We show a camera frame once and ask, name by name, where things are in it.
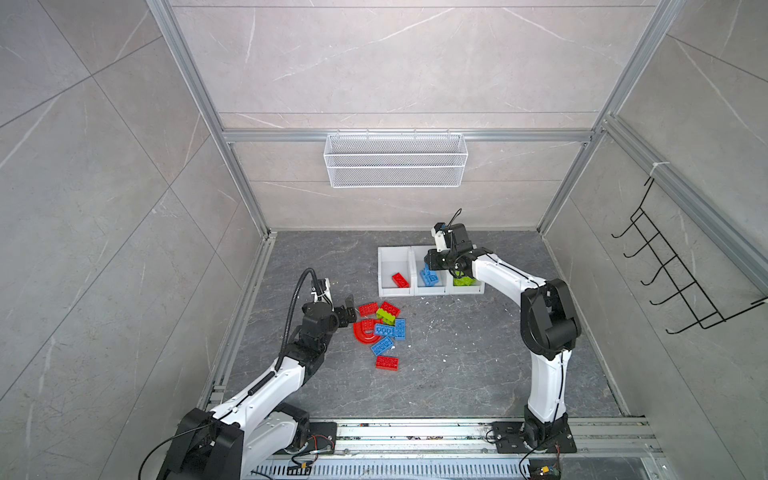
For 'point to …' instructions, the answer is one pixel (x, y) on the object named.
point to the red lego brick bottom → (387, 363)
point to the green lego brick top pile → (386, 316)
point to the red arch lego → (364, 331)
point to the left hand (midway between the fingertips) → (336, 292)
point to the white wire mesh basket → (396, 160)
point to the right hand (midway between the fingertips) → (428, 255)
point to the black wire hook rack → (682, 281)
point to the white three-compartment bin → (408, 261)
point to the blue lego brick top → (429, 277)
